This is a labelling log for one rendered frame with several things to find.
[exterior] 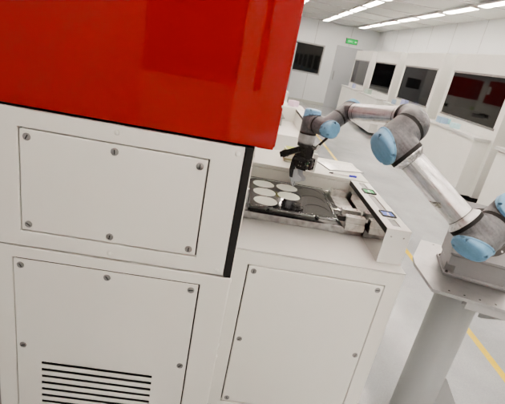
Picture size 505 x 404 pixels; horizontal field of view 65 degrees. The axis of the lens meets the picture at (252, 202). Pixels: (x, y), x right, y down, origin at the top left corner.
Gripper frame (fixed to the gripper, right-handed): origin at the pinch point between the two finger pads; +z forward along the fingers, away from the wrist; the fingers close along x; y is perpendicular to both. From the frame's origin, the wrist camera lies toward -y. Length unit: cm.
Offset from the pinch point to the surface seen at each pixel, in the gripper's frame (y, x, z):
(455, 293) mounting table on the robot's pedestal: 81, -15, 9
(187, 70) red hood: 14, -86, -47
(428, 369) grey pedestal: 82, 0, 51
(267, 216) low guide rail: 9.2, -29.2, 7.3
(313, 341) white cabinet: 45, -35, 44
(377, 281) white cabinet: 58, -24, 14
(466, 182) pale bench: 6, 465, 64
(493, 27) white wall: -84, 726, -169
